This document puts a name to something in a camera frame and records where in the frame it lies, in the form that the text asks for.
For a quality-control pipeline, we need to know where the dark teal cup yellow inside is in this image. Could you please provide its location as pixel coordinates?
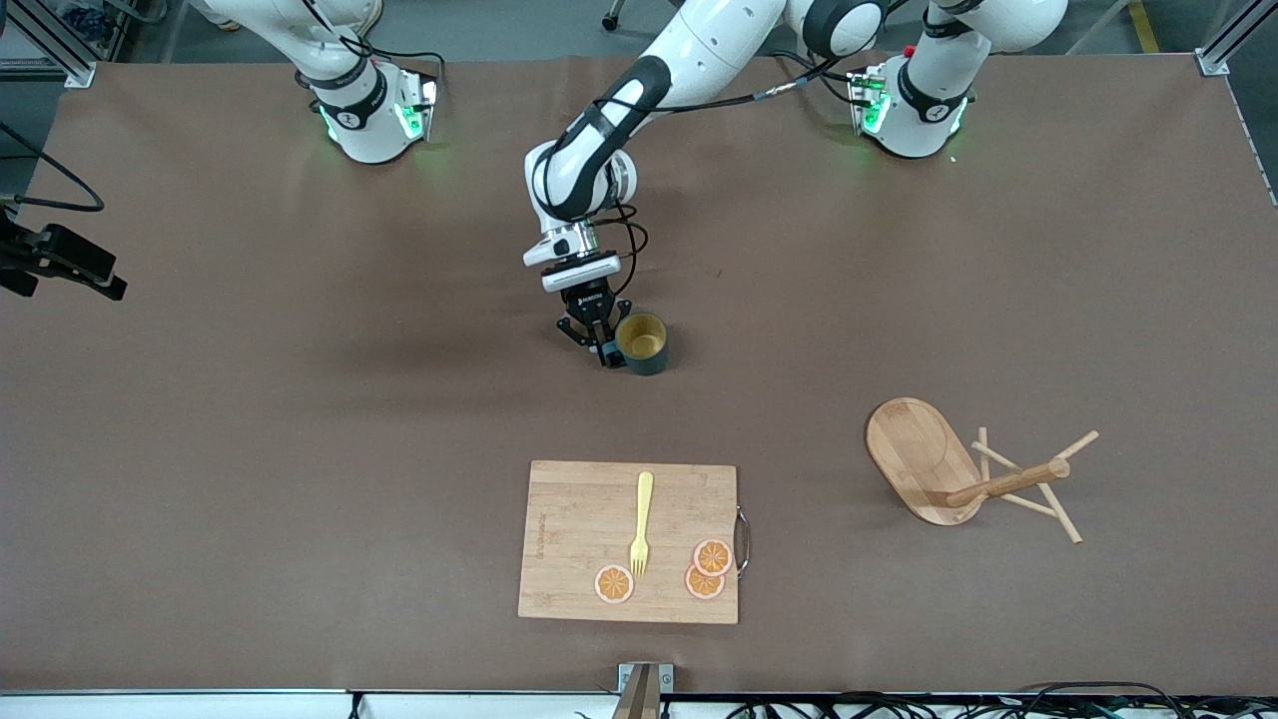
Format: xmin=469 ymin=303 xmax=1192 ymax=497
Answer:
xmin=599 ymin=312 xmax=670 ymax=377

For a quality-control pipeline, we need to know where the wooden mug tree rack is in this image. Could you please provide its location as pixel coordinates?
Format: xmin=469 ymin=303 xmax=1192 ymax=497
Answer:
xmin=865 ymin=396 xmax=1100 ymax=545

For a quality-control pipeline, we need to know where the yellow plastic fork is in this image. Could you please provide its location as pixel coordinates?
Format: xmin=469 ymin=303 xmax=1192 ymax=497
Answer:
xmin=629 ymin=471 xmax=655 ymax=578

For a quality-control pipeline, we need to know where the brown table mat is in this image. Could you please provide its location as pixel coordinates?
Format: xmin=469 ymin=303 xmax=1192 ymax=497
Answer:
xmin=0 ymin=52 xmax=1278 ymax=697

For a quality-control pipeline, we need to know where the white side shelf surface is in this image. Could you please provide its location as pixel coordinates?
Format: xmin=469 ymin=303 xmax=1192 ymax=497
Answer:
xmin=0 ymin=689 xmax=1278 ymax=719

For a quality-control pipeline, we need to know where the aluminium frame profile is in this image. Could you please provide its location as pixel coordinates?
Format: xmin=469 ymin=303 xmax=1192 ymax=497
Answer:
xmin=0 ymin=0 xmax=98 ymax=89
xmin=1195 ymin=0 xmax=1278 ymax=76

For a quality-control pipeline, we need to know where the bamboo cutting board metal handle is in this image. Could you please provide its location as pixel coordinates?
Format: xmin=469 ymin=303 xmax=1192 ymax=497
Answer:
xmin=517 ymin=459 xmax=752 ymax=626

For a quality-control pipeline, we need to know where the black right base cable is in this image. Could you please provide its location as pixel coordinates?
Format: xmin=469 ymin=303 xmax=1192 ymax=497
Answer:
xmin=300 ymin=0 xmax=447 ymax=101

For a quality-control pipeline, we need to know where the black base cable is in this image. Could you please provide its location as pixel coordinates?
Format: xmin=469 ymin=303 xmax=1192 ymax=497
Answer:
xmin=300 ymin=0 xmax=447 ymax=101
xmin=789 ymin=55 xmax=870 ymax=106

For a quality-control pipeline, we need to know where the black left base cable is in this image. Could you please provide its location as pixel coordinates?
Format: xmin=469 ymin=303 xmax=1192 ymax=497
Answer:
xmin=789 ymin=55 xmax=870 ymax=106

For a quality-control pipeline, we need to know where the aluminium profile camera beam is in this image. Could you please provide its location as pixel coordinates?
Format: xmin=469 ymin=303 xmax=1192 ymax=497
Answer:
xmin=611 ymin=662 xmax=675 ymax=719

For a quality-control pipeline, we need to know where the tangled black cable bundle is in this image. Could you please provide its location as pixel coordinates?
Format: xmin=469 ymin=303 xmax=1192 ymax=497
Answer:
xmin=574 ymin=682 xmax=1278 ymax=719

